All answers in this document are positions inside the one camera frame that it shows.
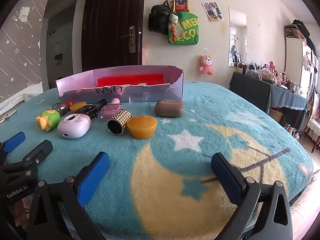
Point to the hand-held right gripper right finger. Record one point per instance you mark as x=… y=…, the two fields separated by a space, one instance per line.
x=225 y=180

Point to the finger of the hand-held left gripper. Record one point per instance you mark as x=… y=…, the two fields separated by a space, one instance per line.
x=15 y=141
x=37 y=153

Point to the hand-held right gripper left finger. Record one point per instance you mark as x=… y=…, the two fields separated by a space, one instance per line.
x=93 y=177

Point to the green yellow toy figure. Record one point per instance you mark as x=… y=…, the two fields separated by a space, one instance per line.
x=48 y=120

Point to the white rounded case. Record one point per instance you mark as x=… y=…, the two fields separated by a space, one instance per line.
x=75 y=127

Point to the glittery bottle with red cap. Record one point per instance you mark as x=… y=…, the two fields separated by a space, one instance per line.
x=61 y=107

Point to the amber round disc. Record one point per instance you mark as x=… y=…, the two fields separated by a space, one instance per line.
x=142 y=127
x=78 y=107

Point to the gold studded black cylinder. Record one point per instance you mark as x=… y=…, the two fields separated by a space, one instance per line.
x=120 y=120

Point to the black nail polish bottle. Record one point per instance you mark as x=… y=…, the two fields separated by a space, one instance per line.
x=88 y=111

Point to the pink nail polish bottle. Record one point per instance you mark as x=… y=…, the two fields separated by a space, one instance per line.
x=110 y=111

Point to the brown rounded case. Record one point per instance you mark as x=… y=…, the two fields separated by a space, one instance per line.
x=168 y=108

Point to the clear round jar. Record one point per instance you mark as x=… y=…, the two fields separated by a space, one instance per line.
x=140 y=97

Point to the purple cardboard box red inside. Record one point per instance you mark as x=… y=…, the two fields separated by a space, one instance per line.
x=112 y=73

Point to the teal moon star blanket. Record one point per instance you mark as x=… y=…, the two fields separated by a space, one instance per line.
x=212 y=120

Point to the wicker basket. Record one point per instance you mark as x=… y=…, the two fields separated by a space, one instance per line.
x=276 y=116

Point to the white ceramic jug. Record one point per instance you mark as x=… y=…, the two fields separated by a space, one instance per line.
x=292 y=132

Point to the pink bed sheet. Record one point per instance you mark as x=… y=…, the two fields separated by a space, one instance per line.
x=305 y=217

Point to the table with dark cloth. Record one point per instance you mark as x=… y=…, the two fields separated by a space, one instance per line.
x=250 y=90

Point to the wooden stool with cushion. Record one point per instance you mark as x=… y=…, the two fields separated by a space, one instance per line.
x=312 y=127

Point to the cluster of bottles and bags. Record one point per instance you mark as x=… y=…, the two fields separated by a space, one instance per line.
x=267 y=73

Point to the pink plush toy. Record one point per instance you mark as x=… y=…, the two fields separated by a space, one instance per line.
x=206 y=65

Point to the white wardrobe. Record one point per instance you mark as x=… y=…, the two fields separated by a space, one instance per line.
x=293 y=62

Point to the dark brown wooden door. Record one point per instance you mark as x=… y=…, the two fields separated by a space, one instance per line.
x=107 y=30

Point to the green tote bag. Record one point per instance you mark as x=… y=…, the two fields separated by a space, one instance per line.
x=186 y=33

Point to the red tassel ornament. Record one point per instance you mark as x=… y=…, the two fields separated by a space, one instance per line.
x=172 y=33

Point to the leopard print storage box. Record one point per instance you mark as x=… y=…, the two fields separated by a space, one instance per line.
x=293 y=31

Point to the small white plush charm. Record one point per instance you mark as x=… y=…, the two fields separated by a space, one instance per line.
x=173 y=18

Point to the black clothing pile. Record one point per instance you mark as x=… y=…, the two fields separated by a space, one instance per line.
x=303 y=30

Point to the black backpack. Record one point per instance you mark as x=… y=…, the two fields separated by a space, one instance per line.
x=158 y=17

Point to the red yellow hanging bag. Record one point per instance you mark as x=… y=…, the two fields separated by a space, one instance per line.
x=180 y=4

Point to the white wall notice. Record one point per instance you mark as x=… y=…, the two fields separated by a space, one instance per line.
x=60 y=47

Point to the white wall switch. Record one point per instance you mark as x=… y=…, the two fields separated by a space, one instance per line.
x=23 y=13

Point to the tall wall mirror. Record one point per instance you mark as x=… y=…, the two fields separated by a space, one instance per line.
x=237 y=37

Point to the wall photo poster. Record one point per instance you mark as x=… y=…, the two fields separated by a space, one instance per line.
x=212 y=11

